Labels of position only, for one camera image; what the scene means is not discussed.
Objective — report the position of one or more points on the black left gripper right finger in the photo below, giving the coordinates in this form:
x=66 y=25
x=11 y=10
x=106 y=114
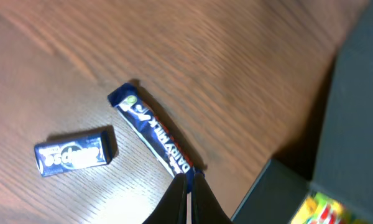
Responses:
x=205 y=209

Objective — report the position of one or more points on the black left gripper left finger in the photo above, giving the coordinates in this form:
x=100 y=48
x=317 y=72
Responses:
x=172 y=208

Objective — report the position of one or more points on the blue Dairy Milk chocolate bar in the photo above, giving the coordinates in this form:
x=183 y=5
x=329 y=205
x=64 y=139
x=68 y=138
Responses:
x=152 y=132

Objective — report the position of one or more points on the blue Eclipse mints tin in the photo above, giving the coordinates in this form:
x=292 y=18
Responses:
x=83 y=151

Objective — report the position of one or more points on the Haribo gummy worms bag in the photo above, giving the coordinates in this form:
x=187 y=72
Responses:
x=318 y=208

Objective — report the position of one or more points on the black open gift box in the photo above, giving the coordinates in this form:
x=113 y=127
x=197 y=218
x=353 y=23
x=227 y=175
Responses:
x=341 y=164

